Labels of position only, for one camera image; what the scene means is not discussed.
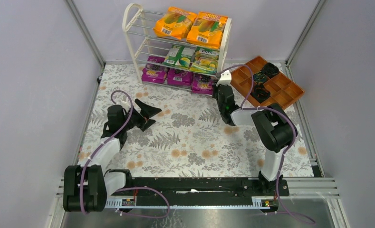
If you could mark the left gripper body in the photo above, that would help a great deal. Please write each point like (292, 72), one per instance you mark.
(140, 114)

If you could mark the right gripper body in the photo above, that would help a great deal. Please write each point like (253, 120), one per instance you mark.
(220, 91)

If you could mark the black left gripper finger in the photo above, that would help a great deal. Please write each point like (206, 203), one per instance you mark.
(147, 124)
(146, 110)

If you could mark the purple grape candy bag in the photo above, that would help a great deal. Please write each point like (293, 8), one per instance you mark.
(178, 77)
(202, 84)
(154, 71)

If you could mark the green Fox's candy bag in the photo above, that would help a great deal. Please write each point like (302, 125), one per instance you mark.
(205, 61)

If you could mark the orange compartment tray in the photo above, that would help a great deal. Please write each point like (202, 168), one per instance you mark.
(283, 91)

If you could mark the white metal shelf rack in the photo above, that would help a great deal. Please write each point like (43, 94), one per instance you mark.
(142, 43)

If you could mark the green candy bag underneath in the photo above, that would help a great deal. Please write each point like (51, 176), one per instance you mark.
(179, 56)

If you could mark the orange mango candy bag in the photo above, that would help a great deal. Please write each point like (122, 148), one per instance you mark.
(175, 23)
(207, 30)

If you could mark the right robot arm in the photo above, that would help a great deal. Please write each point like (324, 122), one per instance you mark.
(275, 129)

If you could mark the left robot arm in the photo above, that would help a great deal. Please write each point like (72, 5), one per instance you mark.
(87, 185)

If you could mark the black round object bottom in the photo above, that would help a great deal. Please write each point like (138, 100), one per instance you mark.
(260, 93)

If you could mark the black round object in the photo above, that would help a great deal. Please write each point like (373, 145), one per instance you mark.
(270, 70)
(260, 93)
(260, 78)

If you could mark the white floral tablecloth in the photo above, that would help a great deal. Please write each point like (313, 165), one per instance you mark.
(189, 138)

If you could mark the black round object middle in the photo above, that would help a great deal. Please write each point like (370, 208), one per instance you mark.
(260, 78)

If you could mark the black round object top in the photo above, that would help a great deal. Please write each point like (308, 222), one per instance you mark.
(270, 70)

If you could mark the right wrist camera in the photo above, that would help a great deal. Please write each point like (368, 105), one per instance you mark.
(225, 78)

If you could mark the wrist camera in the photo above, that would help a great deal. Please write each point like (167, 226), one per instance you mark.
(124, 103)
(225, 78)

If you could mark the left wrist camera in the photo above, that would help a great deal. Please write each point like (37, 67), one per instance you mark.
(124, 103)

